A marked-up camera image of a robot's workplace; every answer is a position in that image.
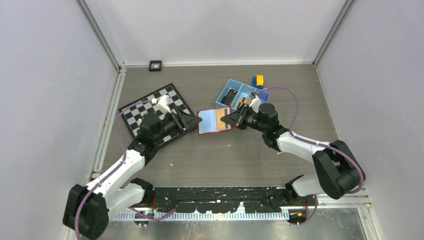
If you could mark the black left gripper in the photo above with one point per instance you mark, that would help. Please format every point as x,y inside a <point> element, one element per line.
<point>189,121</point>

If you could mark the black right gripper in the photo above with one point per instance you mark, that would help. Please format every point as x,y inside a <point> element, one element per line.
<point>238,117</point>

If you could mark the red leather card holder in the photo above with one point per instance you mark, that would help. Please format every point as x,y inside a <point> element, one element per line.
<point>211,120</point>

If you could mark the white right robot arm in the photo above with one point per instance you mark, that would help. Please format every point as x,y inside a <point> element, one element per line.
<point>336,171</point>

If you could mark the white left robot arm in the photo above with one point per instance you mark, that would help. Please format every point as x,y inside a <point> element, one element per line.
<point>89,208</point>

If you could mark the orange card in drawer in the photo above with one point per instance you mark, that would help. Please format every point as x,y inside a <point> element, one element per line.
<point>243,101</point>

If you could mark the black card in drawer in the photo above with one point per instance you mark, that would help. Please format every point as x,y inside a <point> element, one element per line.
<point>229,97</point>

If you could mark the light blue left drawer box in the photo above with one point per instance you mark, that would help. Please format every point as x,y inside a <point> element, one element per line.
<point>230,83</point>

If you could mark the light blue drawer box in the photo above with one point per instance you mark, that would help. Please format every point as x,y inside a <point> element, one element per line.
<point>243,91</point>
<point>230,83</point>

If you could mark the light blue middle drawer box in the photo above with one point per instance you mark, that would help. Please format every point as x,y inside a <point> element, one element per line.
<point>243,91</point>

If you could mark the purple drawer box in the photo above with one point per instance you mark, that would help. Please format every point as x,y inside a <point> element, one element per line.
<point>264,96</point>

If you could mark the blue orange toy block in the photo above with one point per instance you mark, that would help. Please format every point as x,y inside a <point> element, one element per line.
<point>258,82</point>

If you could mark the black white chessboard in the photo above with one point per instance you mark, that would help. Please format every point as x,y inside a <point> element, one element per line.
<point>133,111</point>

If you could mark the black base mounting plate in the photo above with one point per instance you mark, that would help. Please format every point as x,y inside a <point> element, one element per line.
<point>220,200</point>

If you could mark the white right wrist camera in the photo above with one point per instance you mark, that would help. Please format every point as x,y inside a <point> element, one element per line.
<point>255,101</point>

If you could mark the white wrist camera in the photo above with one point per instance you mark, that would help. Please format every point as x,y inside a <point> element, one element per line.
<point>161,104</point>
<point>255,101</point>

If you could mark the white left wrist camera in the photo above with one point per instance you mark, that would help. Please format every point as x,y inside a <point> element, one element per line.
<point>161,104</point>

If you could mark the black square wall socket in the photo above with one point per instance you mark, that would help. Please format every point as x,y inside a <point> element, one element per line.
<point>155,66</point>

